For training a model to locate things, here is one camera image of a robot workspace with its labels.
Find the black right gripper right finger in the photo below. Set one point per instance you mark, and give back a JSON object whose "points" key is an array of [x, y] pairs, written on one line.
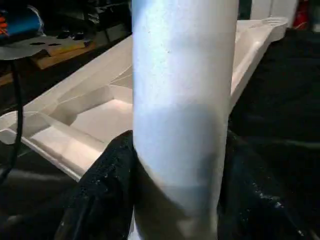
{"points": [[250, 207]]}

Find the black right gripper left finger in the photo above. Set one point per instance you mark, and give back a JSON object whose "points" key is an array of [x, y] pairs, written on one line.
{"points": [[105, 195]]}

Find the white plastic table top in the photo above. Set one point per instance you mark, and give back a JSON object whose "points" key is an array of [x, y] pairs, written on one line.
{"points": [[82, 100]]}

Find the white plastic table leg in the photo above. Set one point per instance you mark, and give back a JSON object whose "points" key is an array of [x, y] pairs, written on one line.
{"points": [[182, 100]]}

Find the black plastic mat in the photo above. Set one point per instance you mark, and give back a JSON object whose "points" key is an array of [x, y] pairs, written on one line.
{"points": [[275, 100]]}

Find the brown wooden board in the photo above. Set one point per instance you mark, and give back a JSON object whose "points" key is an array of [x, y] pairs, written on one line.
{"points": [[65, 52]]}

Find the grey round plate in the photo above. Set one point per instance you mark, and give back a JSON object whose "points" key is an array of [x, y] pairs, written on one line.
{"points": [[17, 48]]}

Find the blue cylinder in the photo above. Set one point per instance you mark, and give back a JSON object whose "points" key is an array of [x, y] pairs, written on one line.
{"points": [[22, 20]]}

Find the red bottle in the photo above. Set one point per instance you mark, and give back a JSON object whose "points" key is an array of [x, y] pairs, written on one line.
{"points": [[301, 15]]}

